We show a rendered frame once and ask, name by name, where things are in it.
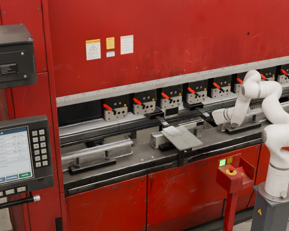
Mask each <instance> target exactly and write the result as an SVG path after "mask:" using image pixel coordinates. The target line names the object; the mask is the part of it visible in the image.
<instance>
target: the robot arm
mask: <svg viewBox="0 0 289 231"><path fill-rule="evenodd" d="M281 94H282V87H281V85H280V84H279V83H278V82H276V81H261V75H260V73H259V72H258V71H256V70H250V71H248V72H247V73H246V75H245V78H244V80H243V83H242V85H241V88H240V91H239V94H238V96H237V100H236V104H235V107H232V108H228V109H218V110H214V111H211V116H210V117H207V118H206V119H205V120H206V122H210V121H212V122H214V123H215V124H216V125H219V124H222V123H225V122H227V121H229V120H230V122H231V125H232V126H234V127H239V126H240V125H241V124H242V122H243V120H244V118H245V117H246V116H249V115H250V109H249V104H250V100H251V99H261V98H265V99H264V100H263V102H262V105H261V107H262V110H263V112H264V114H265V116H266V118H267V119H268V120H269V121H270V122H271V123H272V124H273V125H268V126H266V127H265V128H264V129H263V131H262V135H261V137H262V140H263V142H264V144H265V145H266V147H267V148H268V149H269V151H270V160H269V166H268V171H267V178H266V181H264V182H262V183H261V184H260V185H259V186H258V192H259V194H260V195H261V196H262V197H263V198H265V199H266V200H268V201H271V202H274V203H286V202H288V201H289V151H287V150H285V149H282V147H289V114H288V113H287V112H285V111H284V110H283V108H282V106H281V104H280V102H279V98H280V96H281ZM212 118H213V119H212Z"/></svg>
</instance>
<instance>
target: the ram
mask: <svg viewBox="0 0 289 231"><path fill-rule="evenodd" d="M47 2H48V13H49V23H50V38H51V48H52V59H53V70H54V80H55V91H56V98H58V97H64V96H69V95H74V94H81V93H86V92H92V91H97V90H102V89H107V88H114V87H120V86H125V85H130V84H135V83H142V82H147V81H153V80H158V79H163V78H168V77H175V76H181V75H186V74H191V73H196V72H203V71H208V70H214V69H219V68H224V67H229V66H236V65H242V64H247V63H252V62H257V61H264V60H269V59H275V58H280V57H285V56H289V0H47ZM127 35H133V53H130V54H123V55H121V52H120V36H127ZM112 37H114V49H106V38H112ZM95 39H100V58H98V59H92V60H87V54H86V41H88V40H95ZM107 51H115V56H110V57H107V55H106V52H107ZM288 63H289V60H285V61H280V62H274V63H269V64H264V65H259V66H252V67H247V68H242V69H237V70H232V71H225V72H220V73H215V74H210V75H205V76H200V77H193V78H188V79H183V80H177V81H172V82H166V83H160V84H156V85H150V86H145V87H140V88H133V89H128V90H123V91H118V92H113V93H106V94H101V95H96V96H91V97H86V98H81V99H74V100H69V101H64V102H59V103H56V106H57V107H61V106H66V105H72V104H77V103H82V102H88V101H92V100H98V99H104V98H109V97H114V96H119V95H124V94H131V93H135V92H141V91H145V90H151V89H155V88H162V87H167V86H172V85H177V84H182V83H188V82H194V81H198V80H204V79H209V78H214V77H220V76H225V75H230V74H235V73H240V72H247V71H250V70H257V69H262V68H267V67H272V66H278V65H283V64H288Z"/></svg>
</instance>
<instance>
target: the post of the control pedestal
mask: <svg viewBox="0 0 289 231"><path fill-rule="evenodd" d="M237 196H238V191H236V192H233V193H231V194H229V193H227V201H226V208H225V216H224V223H223V231H233V223H234V217H235V210H236V203H237Z"/></svg>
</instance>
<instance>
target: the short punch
mask: <svg viewBox="0 0 289 231"><path fill-rule="evenodd" d="M164 116H165V119H166V118H170V117H175V116H178V107H176V108H171V109H167V110H164Z"/></svg>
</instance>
